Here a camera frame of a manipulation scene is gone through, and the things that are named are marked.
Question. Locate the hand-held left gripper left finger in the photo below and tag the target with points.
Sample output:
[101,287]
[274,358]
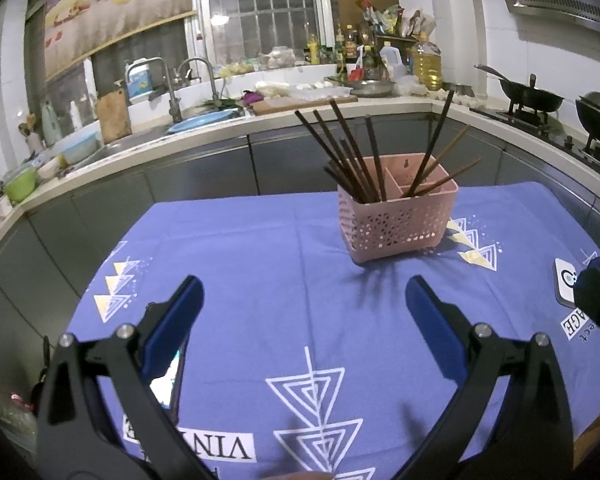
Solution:
[172,330]

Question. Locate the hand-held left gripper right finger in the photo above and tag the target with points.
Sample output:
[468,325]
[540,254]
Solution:
[430,320]

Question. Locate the pink perforated utensil basket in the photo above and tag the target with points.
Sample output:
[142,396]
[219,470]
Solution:
[395,230]

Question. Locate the bundle of dark chopsticks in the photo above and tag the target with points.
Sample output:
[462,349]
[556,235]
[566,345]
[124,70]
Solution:
[352,160]

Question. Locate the white square device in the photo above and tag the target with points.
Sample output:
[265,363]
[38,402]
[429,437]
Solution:
[564,282]

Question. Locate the black smartphone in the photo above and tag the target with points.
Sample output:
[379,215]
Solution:
[162,390]

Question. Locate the blue patterned tablecloth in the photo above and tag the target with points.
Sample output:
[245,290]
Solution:
[280,285]

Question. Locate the black gas stove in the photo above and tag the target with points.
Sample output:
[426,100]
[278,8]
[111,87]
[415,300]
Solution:
[550,130]

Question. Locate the green plastic bowl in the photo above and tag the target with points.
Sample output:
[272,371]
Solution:
[20,186]

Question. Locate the blue plastic basin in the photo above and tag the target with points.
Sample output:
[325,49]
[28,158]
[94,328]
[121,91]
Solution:
[205,121]

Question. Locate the hanging wooden cutting board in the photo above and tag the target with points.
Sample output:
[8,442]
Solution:
[114,115]

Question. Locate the steel kitchen faucet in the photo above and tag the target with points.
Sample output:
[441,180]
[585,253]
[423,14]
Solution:
[172,100]
[211,80]

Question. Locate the steel bowl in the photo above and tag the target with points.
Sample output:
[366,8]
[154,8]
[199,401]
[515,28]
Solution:
[371,87]

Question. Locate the purple vegetable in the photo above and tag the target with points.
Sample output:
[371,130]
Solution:
[251,97]

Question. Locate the yellow cooking oil bottle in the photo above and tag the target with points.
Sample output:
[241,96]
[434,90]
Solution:
[426,67]

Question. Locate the flat wooden cutting board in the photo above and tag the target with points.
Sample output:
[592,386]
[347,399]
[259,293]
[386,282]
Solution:
[290,106]

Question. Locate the white plastic jug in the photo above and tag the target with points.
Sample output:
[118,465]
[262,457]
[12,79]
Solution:
[391,62]

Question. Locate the row of condiment bottles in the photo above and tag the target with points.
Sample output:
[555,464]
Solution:
[350,45]

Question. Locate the floral window blind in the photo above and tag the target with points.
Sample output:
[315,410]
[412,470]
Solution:
[120,5]

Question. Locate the barred kitchen window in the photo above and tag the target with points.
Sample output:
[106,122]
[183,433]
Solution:
[265,5]

